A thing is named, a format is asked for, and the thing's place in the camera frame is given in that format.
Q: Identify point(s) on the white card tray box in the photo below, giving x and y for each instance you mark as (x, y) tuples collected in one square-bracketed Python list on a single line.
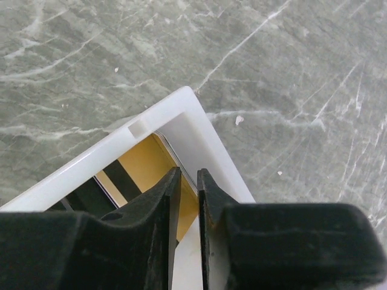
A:
[(182, 121)]

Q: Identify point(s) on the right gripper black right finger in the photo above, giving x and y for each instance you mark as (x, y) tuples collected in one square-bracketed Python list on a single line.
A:
[(285, 246)]

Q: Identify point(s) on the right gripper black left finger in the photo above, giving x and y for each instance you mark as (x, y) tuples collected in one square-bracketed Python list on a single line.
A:
[(132, 247)]

